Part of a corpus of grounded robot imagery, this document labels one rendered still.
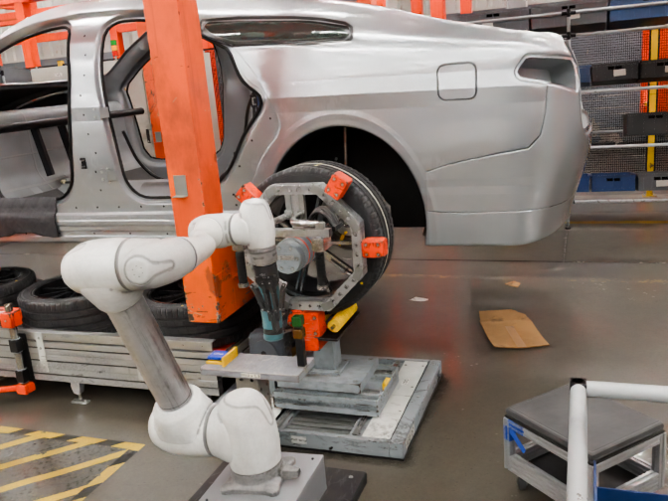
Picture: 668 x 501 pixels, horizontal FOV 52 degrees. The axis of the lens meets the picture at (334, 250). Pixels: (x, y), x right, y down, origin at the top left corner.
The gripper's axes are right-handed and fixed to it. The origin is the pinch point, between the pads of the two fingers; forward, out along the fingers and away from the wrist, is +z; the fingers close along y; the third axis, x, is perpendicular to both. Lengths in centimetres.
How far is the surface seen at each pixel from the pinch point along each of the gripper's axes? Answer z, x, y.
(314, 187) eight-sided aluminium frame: -32, 61, 0
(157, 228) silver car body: -8, 115, -108
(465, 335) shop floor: 85, 176, 41
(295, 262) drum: -5.3, 46.6, -7.2
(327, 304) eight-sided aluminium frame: 18, 60, -1
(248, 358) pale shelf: 32, 38, -31
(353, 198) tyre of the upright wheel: -25, 69, 14
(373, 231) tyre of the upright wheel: -11, 68, 21
